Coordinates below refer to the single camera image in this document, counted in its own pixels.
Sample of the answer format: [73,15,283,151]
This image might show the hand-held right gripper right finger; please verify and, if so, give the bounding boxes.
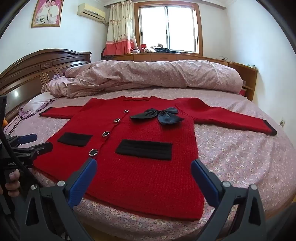
[191,159,275,241]

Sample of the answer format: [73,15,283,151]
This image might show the dark wooden headboard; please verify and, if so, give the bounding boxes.
[0,49,92,121]

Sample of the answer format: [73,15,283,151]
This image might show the red knitted cardigan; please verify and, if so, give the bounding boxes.
[32,96,277,220]

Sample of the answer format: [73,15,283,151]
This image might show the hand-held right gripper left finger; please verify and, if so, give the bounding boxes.
[20,158,97,241]

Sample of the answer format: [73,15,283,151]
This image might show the wooden framed window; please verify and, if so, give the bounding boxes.
[134,0,204,56]

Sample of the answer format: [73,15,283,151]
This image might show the dark blue clothes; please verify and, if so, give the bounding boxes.
[154,47,181,53]

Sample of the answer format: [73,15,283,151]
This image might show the framed wall poster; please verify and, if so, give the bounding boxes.
[31,0,64,28]

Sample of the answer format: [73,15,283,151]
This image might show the cream and red curtain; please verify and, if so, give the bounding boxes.
[103,0,139,56]

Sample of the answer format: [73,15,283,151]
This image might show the person's left hand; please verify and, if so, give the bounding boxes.
[0,169,22,197]

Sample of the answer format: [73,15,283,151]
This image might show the pale purple pillow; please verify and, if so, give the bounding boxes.
[23,93,56,114]

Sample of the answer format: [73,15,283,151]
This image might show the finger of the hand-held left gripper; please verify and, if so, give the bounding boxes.
[7,134,38,149]
[13,142,54,163]

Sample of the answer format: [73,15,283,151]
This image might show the pink floral quilt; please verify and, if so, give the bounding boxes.
[42,60,244,99]

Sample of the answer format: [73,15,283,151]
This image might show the thin black cable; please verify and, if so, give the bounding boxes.
[3,110,33,136]

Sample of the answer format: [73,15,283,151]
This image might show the white air conditioner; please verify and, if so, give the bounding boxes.
[77,3,107,23]

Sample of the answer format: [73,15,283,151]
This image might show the white cloth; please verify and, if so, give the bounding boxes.
[143,43,163,53]

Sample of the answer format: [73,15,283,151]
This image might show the wooden window cabinet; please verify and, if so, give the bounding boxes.
[101,52,258,102]

